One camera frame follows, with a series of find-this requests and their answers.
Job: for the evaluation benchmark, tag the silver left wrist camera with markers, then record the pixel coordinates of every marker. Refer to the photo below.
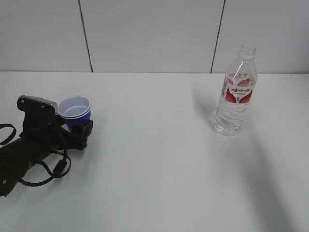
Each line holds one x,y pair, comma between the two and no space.
37,111

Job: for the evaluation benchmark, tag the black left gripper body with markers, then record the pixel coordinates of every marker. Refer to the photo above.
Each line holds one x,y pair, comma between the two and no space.
41,142

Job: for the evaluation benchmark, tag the clear Wahaha water bottle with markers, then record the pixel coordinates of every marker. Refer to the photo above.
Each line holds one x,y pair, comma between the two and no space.
240,79

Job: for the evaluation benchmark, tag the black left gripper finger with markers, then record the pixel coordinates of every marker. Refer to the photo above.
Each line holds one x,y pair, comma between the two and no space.
79,131
55,121

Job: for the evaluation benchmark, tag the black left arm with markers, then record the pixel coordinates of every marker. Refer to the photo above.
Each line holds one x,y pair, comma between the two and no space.
13,168

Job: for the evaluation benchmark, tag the blue paper cup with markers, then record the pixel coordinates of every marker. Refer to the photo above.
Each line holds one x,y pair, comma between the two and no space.
75,110

